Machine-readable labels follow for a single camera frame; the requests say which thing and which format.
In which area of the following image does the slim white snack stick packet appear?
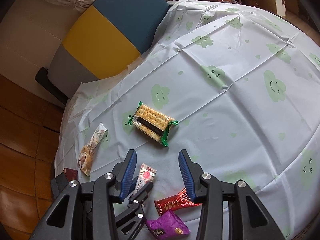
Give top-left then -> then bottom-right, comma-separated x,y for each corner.
133,163 -> 157,194

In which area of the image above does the small red candy packet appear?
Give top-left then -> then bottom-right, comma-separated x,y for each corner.
154,188 -> 201,216

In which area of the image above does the purple cartoon snack packet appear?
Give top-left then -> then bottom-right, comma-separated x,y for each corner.
146,210 -> 190,239

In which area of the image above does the brown-white pastry packet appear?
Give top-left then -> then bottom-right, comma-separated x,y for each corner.
78,123 -> 108,177

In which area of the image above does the green-ended cracker pack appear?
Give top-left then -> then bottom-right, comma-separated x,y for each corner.
128,101 -> 178,147

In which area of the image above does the gold metal tin box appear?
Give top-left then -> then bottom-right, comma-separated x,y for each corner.
63,167 -> 78,181

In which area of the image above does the white cloud-print tablecloth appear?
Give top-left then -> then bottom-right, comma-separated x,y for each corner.
54,0 -> 319,239

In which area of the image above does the grey yellow blue chair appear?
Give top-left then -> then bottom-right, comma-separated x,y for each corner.
35,0 -> 169,104

